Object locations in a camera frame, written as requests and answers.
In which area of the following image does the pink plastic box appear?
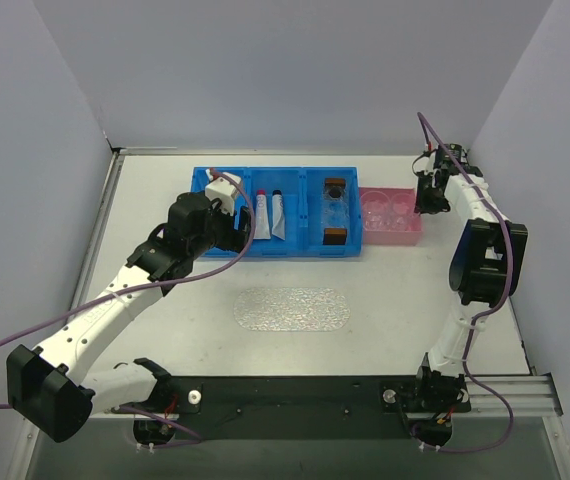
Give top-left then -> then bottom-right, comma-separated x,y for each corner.
359,187 -> 423,246

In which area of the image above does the clear holder with brown ends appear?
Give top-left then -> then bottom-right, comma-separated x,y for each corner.
321,177 -> 349,245

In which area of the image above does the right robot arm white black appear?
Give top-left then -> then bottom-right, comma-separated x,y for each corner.
415,166 -> 528,412

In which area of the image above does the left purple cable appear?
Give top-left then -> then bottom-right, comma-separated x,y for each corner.
0,169 -> 257,410

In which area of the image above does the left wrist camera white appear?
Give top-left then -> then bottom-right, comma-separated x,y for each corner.
204,169 -> 240,215

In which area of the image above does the blue three-compartment bin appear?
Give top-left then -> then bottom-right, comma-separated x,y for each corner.
189,165 -> 365,260

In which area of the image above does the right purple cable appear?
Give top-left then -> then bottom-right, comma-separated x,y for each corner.
407,112 -> 516,454

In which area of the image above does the clear plastic cup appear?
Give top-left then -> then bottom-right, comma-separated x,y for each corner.
360,191 -> 390,232
390,191 -> 420,232

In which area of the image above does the red-capped toothpaste tube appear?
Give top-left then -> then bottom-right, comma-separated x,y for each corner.
254,189 -> 271,240

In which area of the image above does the aluminium rail frame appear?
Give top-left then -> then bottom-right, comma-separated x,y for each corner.
467,374 -> 563,418

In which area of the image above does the purple cable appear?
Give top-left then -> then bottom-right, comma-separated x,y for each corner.
407,112 -> 516,454
0,169 -> 257,410

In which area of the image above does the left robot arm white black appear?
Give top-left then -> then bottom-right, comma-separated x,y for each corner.
6,179 -> 252,443

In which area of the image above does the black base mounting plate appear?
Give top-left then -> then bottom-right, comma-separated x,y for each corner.
133,375 -> 471,445

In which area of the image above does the clear textured oval tray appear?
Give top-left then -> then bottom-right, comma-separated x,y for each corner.
233,287 -> 351,332

